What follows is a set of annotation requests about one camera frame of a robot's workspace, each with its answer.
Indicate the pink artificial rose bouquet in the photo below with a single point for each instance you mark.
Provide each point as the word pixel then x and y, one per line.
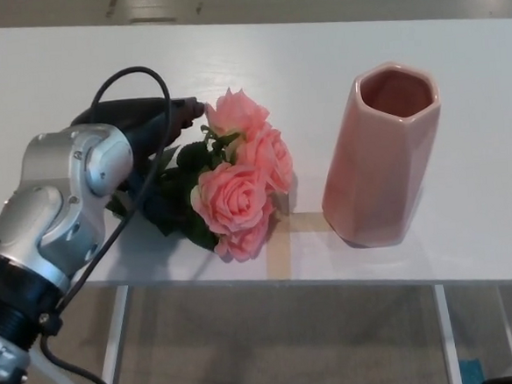
pixel 234 198

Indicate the long tan tape strip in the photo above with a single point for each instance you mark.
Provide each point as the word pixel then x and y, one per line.
pixel 279 256

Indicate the pink faceted ceramic vase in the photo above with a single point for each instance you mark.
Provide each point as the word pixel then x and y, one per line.
pixel 368 162

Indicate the short tan tape strip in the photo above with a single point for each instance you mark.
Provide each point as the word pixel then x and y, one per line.
pixel 308 222

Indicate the blue floor tape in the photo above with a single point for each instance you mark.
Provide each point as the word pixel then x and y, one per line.
pixel 471 374

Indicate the thin white table leg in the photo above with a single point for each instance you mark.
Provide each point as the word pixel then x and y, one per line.
pixel 508 324

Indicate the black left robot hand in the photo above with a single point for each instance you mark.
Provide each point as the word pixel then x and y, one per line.
pixel 145 114

